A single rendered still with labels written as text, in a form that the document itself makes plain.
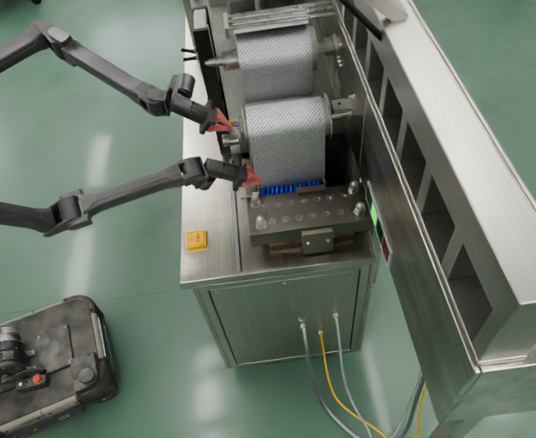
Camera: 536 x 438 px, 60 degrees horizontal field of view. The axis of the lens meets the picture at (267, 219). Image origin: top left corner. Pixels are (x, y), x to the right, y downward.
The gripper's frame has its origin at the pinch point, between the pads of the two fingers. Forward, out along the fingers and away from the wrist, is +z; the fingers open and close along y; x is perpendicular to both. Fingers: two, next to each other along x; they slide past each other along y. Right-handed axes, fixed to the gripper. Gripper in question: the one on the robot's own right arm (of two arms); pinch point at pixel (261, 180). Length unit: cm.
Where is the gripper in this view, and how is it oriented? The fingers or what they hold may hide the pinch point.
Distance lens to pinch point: 156.0
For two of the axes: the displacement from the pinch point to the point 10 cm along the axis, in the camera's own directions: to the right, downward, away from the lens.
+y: 1.0, 7.8, -6.2
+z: 9.0, 1.9, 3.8
